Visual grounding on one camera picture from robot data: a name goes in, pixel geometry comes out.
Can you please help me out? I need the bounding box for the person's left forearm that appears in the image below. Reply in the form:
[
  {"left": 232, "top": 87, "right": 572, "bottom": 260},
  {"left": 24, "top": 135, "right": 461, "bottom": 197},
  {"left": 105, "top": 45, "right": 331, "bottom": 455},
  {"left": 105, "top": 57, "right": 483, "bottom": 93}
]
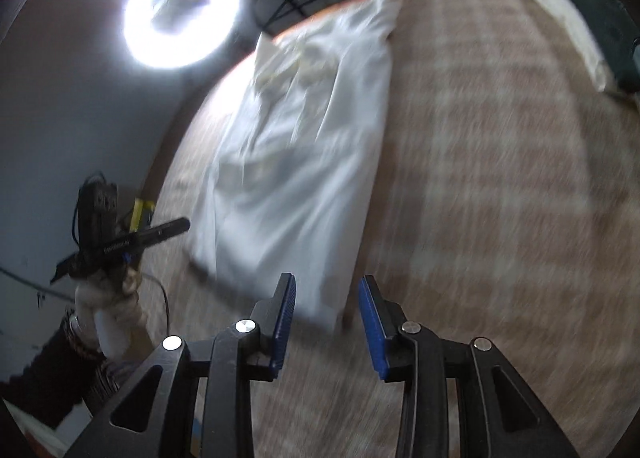
[{"left": 0, "top": 308, "right": 151, "bottom": 429}]

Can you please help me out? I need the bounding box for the yellow strap frame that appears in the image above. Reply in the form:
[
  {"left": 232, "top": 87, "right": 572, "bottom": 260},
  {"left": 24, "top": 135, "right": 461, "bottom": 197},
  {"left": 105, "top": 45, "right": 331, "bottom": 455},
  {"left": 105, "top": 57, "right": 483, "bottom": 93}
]
[{"left": 127, "top": 198, "right": 156, "bottom": 231}]

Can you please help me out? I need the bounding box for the black cable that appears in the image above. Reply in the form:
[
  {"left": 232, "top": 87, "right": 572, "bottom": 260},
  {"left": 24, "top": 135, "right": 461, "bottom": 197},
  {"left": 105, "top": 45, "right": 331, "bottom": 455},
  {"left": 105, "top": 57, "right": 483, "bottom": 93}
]
[{"left": 142, "top": 274, "right": 172, "bottom": 339}]

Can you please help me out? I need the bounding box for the person's left hand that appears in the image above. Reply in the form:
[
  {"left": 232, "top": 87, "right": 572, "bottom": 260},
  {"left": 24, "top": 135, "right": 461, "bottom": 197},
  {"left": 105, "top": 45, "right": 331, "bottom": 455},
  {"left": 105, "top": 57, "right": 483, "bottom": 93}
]
[{"left": 75, "top": 265, "right": 151, "bottom": 359}]

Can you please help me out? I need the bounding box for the ring light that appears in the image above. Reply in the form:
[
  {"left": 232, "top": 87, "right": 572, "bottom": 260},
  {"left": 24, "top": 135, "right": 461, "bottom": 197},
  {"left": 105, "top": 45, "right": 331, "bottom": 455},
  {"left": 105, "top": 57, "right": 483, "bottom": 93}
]
[{"left": 123, "top": 0, "right": 242, "bottom": 72}]

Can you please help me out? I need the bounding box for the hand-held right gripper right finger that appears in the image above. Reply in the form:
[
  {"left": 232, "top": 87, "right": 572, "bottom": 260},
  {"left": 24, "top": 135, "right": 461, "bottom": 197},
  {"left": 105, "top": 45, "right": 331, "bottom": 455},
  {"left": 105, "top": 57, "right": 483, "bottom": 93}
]
[{"left": 357, "top": 275, "right": 581, "bottom": 458}]

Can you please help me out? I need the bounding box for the white t-shirt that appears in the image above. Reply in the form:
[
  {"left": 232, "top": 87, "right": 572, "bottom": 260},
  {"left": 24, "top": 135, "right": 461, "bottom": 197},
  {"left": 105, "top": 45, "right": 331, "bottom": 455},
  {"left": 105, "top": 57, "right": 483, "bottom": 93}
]
[{"left": 189, "top": 0, "right": 408, "bottom": 334}]

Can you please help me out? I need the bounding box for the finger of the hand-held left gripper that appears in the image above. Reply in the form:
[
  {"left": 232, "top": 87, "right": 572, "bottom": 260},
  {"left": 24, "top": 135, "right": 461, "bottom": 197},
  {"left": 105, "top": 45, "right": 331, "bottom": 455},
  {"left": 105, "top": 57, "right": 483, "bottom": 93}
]
[{"left": 127, "top": 217, "right": 192, "bottom": 251}]

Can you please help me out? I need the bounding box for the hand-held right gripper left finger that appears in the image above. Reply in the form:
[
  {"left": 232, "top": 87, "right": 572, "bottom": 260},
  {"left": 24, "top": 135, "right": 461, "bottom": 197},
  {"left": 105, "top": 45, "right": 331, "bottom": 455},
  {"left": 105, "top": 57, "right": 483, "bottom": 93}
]
[{"left": 65, "top": 272, "right": 297, "bottom": 458}]

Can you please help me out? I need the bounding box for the folded green patterned cloth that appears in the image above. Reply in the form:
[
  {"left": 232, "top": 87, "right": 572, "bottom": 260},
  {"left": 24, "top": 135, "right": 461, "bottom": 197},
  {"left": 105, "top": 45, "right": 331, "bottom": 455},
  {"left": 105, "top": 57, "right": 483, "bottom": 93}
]
[{"left": 521, "top": 0, "right": 640, "bottom": 94}]

